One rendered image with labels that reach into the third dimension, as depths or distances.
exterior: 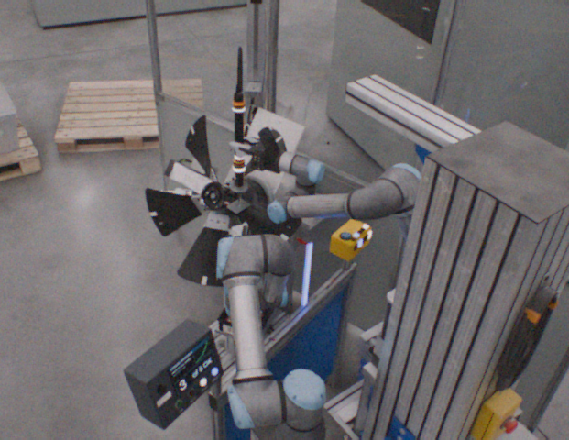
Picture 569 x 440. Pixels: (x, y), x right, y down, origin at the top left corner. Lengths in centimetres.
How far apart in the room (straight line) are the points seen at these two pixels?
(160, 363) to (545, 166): 113
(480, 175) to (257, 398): 87
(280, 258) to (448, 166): 74
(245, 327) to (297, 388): 22
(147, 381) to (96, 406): 155
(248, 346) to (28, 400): 188
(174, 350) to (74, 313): 197
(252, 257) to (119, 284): 216
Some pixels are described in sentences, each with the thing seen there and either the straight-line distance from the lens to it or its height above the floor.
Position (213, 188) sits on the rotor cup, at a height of 124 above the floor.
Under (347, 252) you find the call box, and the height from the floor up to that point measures 103.
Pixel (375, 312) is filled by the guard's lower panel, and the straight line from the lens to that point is 330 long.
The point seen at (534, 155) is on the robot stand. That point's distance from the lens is 124.
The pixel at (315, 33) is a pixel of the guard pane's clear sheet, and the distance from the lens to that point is 274.
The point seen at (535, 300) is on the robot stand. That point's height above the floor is 180.
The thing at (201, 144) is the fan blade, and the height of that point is 133.
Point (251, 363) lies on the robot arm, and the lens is 167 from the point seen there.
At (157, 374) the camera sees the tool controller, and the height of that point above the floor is 125.
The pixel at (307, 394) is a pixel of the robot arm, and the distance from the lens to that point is 166.
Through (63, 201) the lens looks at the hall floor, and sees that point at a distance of 456.
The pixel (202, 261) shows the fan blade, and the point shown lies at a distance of 239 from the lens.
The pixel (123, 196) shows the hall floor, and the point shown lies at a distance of 450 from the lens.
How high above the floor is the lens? 262
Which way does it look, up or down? 38 degrees down
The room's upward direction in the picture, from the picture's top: 3 degrees clockwise
